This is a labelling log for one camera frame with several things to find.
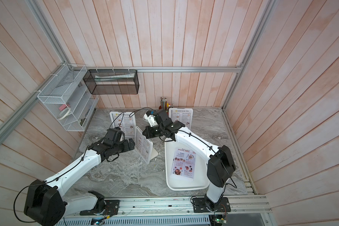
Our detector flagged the white menu holder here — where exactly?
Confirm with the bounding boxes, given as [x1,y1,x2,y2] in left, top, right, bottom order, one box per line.
[169,108,193,130]
[135,126,159,164]
[110,111,137,138]

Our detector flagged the special menu sheet top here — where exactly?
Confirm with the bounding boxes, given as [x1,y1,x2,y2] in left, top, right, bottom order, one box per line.
[170,148,196,180]

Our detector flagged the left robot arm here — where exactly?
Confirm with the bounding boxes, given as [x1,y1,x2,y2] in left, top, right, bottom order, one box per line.
[24,127,135,226]

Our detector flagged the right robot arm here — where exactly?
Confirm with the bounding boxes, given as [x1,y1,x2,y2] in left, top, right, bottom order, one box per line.
[142,109,236,212]

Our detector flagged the pencils in cup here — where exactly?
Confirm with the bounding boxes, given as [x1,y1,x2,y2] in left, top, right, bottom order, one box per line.
[160,97,173,112]

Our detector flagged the white plastic tray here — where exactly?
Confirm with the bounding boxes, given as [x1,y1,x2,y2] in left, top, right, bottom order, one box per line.
[165,141,210,191]

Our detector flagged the white tape roll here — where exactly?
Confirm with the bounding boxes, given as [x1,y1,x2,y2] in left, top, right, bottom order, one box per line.
[57,107,71,120]

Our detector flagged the pink eraser block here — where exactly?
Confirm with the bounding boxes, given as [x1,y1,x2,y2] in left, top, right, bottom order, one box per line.
[58,104,69,111]

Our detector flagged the papers in black basket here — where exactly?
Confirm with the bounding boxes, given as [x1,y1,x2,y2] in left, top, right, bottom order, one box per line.
[95,73,135,82]

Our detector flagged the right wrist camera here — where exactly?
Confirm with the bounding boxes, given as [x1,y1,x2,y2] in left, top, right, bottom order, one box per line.
[143,110,158,127]

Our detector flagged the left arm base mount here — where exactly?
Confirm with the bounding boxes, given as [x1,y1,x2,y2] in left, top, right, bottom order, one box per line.
[80,190,120,217]

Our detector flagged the black mesh wall basket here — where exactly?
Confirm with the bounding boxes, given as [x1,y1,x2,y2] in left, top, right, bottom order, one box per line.
[83,69,139,95]

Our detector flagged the white wire wall shelf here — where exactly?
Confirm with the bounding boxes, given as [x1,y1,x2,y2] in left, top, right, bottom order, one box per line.
[37,64,98,132]

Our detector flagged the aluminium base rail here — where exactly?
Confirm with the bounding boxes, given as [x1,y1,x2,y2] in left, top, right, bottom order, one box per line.
[62,194,272,218]

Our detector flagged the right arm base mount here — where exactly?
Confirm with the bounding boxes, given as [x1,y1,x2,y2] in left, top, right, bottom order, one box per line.
[190,196,231,213]

